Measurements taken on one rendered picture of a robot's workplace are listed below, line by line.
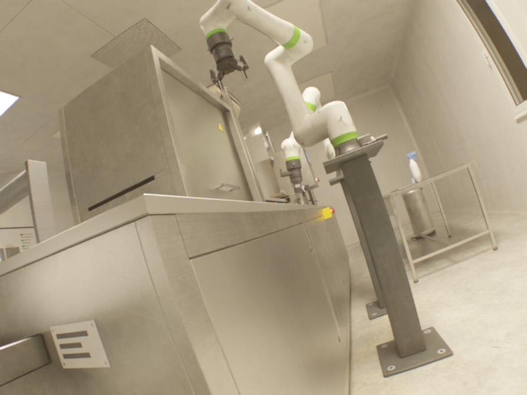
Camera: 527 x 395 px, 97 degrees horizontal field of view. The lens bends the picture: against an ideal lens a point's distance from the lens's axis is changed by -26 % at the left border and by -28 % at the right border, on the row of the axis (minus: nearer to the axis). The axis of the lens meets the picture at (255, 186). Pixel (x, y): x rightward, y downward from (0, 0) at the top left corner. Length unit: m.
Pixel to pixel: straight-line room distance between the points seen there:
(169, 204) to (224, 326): 0.16
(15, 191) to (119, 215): 0.31
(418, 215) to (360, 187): 2.80
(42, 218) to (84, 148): 0.50
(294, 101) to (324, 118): 0.19
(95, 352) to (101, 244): 0.14
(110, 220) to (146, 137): 0.52
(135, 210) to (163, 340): 0.13
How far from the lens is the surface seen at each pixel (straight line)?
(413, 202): 4.00
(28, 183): 0.55
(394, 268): 1.29
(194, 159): 0.92
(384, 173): 6.04
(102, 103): 0.99
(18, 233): 4.96
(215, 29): 1.25
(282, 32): 1.37
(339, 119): 1.30
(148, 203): 0.30
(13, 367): 0.47
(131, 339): 0.35
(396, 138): 6.20
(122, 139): 0.89
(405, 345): 1.41
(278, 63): 1.52
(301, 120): 1.39
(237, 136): 1.39
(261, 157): 2.53
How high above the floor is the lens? 0.73
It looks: 9 degrees up
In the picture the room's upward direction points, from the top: 19 degrees counter-clockwise
